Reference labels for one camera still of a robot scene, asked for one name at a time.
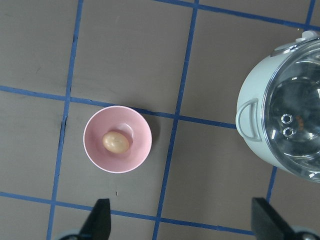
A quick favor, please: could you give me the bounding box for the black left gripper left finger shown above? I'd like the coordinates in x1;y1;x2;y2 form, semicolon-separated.
78;198;111;240

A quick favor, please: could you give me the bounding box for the pink bowl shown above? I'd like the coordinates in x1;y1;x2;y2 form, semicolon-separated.
83;105;152;174

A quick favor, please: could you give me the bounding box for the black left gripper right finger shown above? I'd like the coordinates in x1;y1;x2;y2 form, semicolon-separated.
251;197;300;240

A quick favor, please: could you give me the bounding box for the brown egg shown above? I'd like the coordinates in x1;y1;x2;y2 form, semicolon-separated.
102;131;130;154

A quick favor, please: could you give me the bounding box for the pale green electric pot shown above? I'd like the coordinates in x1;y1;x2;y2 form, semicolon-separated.
235;30;320;174

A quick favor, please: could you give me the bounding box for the glass pot lid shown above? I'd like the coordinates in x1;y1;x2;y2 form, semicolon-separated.
262;39;320;183

